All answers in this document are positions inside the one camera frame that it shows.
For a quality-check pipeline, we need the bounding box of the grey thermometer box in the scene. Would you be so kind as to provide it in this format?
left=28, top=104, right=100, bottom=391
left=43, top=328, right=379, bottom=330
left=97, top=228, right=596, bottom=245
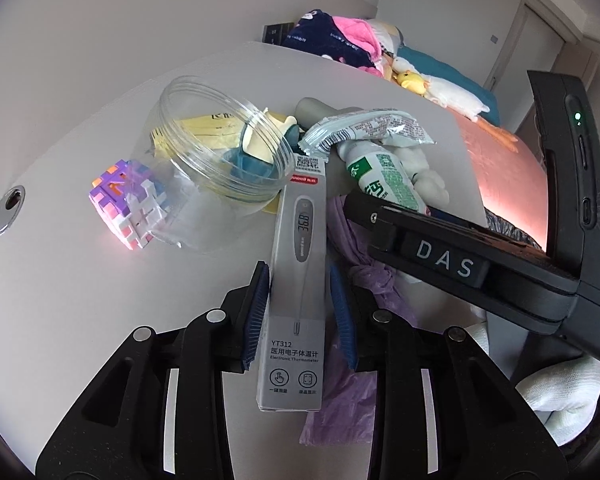
left=257, top=155, right=326, bottom=412

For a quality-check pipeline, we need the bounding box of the yellow teal paper bag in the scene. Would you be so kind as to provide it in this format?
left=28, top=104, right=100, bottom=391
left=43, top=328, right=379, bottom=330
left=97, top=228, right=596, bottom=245
left=150, top=110, right=300, bottom=208

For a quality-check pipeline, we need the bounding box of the teal pillow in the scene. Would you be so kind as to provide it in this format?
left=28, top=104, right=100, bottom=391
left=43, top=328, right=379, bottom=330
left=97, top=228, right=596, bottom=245
left=398, top=46, right=501, bottom=127

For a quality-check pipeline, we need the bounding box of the purple white puzzle cube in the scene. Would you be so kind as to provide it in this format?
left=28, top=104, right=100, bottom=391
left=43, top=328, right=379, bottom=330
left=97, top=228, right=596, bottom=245
left=88, top=159, right=170, bottom=250

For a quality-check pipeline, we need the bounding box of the yellow duck plush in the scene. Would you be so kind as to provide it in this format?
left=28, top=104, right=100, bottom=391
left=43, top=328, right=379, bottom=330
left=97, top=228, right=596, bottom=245
left=394, top=70, right=429, bottom=96

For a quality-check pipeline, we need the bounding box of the white gloved right hand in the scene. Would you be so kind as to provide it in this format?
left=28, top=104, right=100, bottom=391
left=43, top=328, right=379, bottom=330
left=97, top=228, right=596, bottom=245
left=464, top=318, right=600, bottom=447

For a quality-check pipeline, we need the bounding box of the navy pink clothes pile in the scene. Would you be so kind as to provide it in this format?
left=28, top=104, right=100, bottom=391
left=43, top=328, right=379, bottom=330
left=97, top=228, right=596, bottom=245
left=282, top=9, right=403, bottom=80

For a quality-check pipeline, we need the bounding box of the purple plastic bag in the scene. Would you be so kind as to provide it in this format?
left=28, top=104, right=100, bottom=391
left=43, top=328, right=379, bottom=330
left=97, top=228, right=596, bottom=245
left=299, top=195, right=417, bottom=446

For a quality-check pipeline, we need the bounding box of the white green bottle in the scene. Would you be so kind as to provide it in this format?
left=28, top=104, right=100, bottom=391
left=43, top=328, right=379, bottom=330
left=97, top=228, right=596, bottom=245
left=337, top=140, right=428, bottom=214

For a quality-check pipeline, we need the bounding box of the black wall socket panel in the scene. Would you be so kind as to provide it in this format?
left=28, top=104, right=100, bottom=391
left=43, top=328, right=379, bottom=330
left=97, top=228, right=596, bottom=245
left=261, top=22, right=294, bottom=46

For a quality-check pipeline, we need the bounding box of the pink sheet bed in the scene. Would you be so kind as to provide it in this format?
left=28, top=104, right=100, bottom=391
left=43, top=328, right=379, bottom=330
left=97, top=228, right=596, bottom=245
left=451, top=110, right=548, bottom=249

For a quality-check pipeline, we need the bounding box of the white goose plush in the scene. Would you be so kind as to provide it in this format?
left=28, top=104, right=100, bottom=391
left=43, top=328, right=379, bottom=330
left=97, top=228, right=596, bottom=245
left=392, top=56, right=490, bottom=122

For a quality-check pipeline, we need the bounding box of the clear plastic jar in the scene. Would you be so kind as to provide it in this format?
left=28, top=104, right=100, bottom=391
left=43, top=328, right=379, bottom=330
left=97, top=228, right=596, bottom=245
left=134, top=76, right=300, bottom=252

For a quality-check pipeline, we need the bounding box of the silver foil wrapper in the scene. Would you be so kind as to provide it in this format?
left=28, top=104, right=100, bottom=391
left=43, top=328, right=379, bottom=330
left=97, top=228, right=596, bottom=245
left=298, top=108, right=436, bottom=158

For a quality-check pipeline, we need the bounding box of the white door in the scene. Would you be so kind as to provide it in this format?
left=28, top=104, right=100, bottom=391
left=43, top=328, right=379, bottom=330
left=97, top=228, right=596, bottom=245
left=486, top=0, right=565, bottom=133

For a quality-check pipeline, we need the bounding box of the desk cable grommet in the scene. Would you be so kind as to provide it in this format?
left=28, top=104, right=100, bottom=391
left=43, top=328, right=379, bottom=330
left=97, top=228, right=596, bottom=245
left=0, top=185, right=26, bottom=236

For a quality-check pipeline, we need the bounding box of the white foam packing piece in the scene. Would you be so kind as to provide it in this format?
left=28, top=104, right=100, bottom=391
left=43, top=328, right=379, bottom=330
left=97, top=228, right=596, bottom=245
left=390, top=148, right=450, bottom=209

